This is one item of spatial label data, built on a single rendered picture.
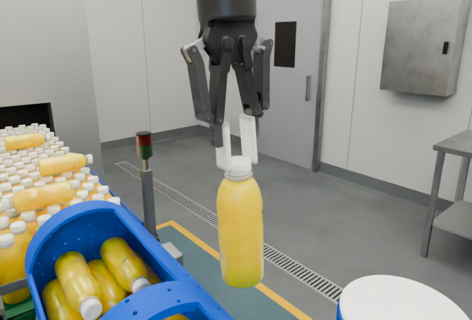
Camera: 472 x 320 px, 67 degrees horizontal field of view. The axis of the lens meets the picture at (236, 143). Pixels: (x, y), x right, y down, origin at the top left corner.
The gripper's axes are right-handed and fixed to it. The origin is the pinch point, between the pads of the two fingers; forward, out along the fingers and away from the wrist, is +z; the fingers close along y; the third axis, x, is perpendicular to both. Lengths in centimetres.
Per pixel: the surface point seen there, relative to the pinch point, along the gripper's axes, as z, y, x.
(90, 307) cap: 34.6, -20.4, 24.9
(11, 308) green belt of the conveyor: 55, -36, 65
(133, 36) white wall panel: -18, 161, 495
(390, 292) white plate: 47, 42, -1
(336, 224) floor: 158, 203, 151
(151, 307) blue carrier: 24.0, -14.3, 4.7
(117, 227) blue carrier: 33, -7, 49
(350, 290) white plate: 47, 34, 5
